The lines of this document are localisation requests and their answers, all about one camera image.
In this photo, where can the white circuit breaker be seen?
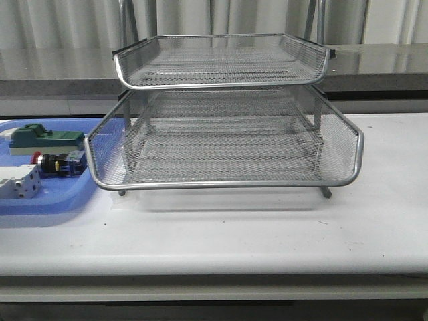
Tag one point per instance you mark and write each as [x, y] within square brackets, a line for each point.
[19, 182]

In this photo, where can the green terminal block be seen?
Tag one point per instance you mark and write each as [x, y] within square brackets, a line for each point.
[33, 138]

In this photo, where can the white curtain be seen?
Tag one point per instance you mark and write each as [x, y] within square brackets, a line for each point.
[95, 24]

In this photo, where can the grey stone counter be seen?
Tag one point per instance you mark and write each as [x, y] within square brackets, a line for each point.
[373, 78]

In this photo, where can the blue plastic tray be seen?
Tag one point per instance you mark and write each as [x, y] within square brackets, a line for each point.
[57, 194]

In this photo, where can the grey metal rack frame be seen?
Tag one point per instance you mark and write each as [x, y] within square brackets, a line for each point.
[207, 111]

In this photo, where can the silver mesh tray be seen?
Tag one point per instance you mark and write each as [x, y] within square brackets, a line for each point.
[211, 61]
[281, 136]

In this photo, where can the red emergency stop button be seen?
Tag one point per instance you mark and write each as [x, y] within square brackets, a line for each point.
[64, 165]

